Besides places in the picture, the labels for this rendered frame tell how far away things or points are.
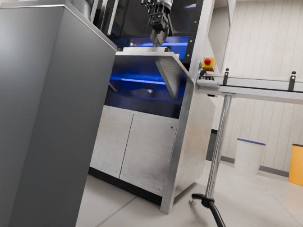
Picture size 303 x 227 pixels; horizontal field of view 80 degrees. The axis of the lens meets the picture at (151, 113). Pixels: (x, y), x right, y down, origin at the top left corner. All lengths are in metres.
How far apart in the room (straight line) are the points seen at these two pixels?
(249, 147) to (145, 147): 2.98
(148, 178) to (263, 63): 4.63
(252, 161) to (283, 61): 2.66
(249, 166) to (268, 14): 3.87
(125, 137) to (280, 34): 5.06
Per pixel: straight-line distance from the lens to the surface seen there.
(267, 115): 5.15
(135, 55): 0.97
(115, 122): 1.45
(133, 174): 1.36
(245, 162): 4.06
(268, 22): 5.92
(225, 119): 1.30
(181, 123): 1.19
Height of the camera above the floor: 0.54
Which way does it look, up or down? 3 degrees up
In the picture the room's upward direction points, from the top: 12 degrees clockwise
